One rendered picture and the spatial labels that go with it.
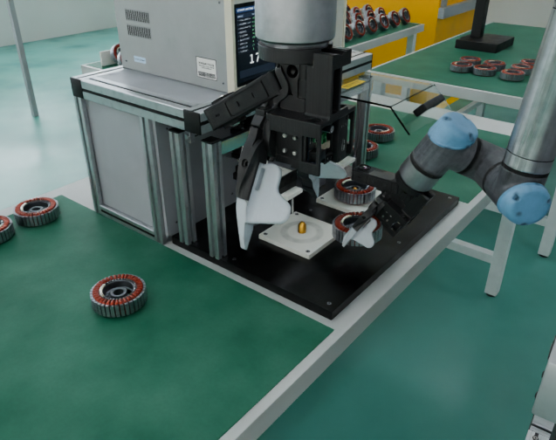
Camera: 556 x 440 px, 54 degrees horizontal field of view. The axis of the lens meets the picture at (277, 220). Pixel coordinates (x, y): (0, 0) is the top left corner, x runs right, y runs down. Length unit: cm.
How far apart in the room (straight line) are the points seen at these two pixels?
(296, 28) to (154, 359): 71
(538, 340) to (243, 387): 163
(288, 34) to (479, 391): 176
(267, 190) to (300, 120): 8
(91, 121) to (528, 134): 99
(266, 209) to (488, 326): 193
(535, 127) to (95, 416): 83
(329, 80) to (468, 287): 215
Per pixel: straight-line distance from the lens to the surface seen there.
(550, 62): 92
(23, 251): 145
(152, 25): 137
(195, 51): 127
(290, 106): 54
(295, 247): 127
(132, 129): 131
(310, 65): 52
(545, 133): 94
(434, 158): 104
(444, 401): 205
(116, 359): 107
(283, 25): 50
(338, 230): 120
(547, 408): 79
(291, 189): 131
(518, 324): 246
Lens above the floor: 146
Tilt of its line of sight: 29 degrees down
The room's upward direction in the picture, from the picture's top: straight up
